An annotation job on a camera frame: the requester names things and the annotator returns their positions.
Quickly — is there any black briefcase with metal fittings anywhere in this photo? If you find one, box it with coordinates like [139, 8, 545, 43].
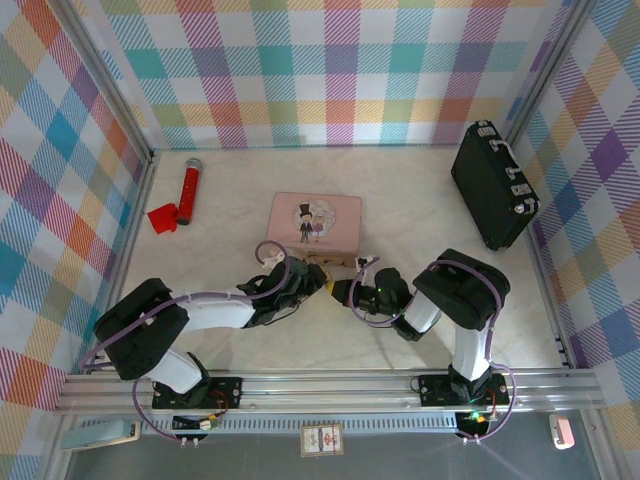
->
[450, 119, 542, 253]

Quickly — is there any red block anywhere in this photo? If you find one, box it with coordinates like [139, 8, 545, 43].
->
[146, 202, 180, 236]

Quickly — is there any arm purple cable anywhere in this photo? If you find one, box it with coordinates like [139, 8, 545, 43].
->
[79, 241, 297, 442]
[348, 256, 517, 444]

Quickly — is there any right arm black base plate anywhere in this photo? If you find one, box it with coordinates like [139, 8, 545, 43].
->
[416, 373, 512, 408]

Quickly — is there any right aluminium frame post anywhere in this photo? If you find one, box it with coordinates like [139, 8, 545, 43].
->
[501, 0, 599, 146]

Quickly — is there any pink cartoon couple tin box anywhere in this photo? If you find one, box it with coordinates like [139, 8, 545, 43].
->
[264, 191, 364, 270]

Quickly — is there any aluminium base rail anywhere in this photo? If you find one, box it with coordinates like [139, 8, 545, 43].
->
[52, 368, 609, 417]

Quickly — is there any grey slotted cable duct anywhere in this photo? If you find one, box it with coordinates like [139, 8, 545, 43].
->
[133, 413, 462, 434]

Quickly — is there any aluminium frame post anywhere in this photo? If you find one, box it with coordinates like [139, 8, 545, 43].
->
[501, 0, 599, 146]
[49, 0, 157, 166]

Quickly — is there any teal foot pedal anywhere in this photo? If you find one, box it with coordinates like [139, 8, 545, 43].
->
[60, 419, 142, 452]

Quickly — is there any red toy microphone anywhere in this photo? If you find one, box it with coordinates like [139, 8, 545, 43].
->
[175, 157, 204, 227]

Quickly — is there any left aluminium frame post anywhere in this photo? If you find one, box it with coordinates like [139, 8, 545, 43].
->
[49, 0, 157, 166]

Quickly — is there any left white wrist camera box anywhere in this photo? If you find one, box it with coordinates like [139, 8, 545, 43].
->
[259, 246, 292, 270]

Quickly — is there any playing card box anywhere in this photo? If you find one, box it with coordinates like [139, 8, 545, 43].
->
[299, 421, 347, 458]

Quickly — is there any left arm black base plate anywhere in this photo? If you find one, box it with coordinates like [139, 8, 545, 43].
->
[151, 376, 244, 412]

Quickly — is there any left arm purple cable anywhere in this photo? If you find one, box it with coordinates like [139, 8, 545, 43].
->
[79, 241, 297, 442]

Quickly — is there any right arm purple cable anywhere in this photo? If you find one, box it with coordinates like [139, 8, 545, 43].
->
[348, 256, 517, 444]

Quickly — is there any pink white small device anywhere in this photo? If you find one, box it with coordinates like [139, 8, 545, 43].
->
[548, 413, 577, 451]

